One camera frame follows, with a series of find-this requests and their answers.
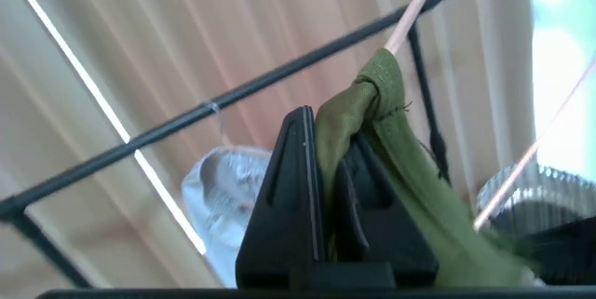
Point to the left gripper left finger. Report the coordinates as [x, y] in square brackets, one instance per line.
[279, 243]

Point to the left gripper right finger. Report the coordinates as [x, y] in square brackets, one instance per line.
[391, 243]

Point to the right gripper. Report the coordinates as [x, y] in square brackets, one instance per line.
[568, 257]

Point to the pale grey shorts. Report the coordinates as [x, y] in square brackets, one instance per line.
[219, 224]

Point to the green garment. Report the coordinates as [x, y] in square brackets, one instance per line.
[419, 182]

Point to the white laundry basket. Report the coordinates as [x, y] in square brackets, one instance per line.
[549, 201]

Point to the black clothes rack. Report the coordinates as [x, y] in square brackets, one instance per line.
[163, 127]

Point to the beige curtain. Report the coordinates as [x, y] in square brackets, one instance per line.
[279, 10]

